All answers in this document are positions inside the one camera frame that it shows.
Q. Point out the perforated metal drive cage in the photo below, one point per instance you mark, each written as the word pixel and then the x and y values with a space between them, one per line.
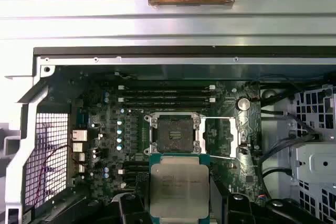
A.
pixel 315 161

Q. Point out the RAM slot white clips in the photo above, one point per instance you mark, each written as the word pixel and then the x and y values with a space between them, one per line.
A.
pixel 128 172
pixel 168 87
pixel 168 100

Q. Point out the silver coin cell battery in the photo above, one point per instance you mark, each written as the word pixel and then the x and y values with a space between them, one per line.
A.
pixel 243 104

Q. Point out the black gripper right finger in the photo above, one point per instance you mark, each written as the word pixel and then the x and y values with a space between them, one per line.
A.
pixel 239 208

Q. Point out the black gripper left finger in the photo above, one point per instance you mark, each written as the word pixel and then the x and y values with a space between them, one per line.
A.
pixel 128 208

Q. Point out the teal-topped capacitor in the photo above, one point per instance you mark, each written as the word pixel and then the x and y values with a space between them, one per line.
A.
pixel 119 131
pixel 119 140
pixel 119 122
pixel 119 147

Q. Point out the black and silver PC case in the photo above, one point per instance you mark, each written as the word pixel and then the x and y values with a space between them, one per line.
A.
pixel 27 119

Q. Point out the CPU socket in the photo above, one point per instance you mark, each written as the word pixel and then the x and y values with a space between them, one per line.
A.
pixel 173 132

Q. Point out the green motherboard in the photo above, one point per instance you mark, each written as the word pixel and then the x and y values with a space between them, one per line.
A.
pixel 244 161

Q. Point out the silver CPU green edge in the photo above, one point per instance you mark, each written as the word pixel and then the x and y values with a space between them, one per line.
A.
pixel 178 182

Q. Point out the silver I/O port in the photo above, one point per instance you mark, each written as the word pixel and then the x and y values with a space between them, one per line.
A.
pixel 81 157
pixel 82 168
pixel 79 148
pixel 80 135

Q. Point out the blue I/O port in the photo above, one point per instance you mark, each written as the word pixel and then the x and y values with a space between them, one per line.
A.
pixel 84 119

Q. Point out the RAM slot black clips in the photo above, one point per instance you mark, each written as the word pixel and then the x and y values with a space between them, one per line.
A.
pixel 136 165
pixel 168 105
pixel 130 180
pixel 168 93

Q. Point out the thin metal locking lever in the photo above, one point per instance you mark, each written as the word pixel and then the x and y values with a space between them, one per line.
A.
pixel 223 157
pixel 220 117

